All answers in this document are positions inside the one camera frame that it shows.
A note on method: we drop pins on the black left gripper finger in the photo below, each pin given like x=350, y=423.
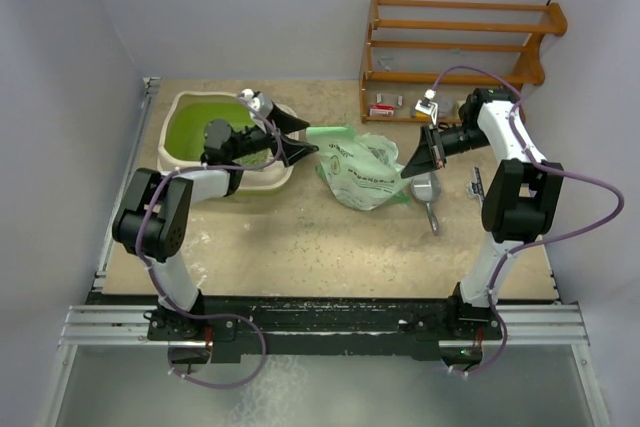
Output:
x=285, y=122
x=294, y=150

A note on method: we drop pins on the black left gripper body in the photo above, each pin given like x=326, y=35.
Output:
x=275, y=143

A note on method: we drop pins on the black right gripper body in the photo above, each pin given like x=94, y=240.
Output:
x=436, y=141

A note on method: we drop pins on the silver metal scoop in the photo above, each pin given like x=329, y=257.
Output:
x=426, y=188

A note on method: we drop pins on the black white bag sealing strip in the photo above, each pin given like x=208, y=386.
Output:
x=475, y=188

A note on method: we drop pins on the green cat litter bag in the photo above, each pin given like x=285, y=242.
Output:
x=361, y=170

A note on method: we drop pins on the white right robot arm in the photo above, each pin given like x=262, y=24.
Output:
x=521, y=201

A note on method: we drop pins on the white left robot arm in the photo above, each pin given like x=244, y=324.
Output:
x=153, y=214

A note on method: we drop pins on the green litter pellets pile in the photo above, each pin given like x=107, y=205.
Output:
x=254, y=160

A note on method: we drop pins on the red white small box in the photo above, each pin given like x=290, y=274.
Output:
x=381, y=110

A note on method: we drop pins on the beige green litter box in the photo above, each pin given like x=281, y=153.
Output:
x=181, y=140

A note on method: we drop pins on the grey round container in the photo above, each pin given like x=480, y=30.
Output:
x=445, y=108

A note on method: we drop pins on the wooden shelf rack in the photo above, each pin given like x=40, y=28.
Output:
x=527, y=70

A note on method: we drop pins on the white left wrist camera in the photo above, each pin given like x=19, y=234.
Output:
x=259, y=104

